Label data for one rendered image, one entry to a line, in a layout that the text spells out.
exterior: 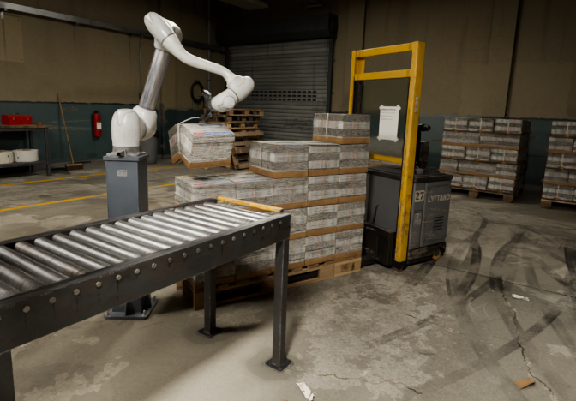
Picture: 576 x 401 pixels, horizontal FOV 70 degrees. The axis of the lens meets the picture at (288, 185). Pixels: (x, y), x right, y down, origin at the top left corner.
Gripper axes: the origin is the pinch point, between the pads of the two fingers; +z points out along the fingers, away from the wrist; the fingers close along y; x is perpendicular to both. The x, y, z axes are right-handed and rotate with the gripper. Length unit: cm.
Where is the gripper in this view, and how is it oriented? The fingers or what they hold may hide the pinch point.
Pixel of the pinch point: (201, 106)
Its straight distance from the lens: 277.7
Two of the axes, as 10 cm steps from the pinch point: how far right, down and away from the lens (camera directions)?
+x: 8.2, -0.6, 5.7
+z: -5.8, -0.9, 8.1
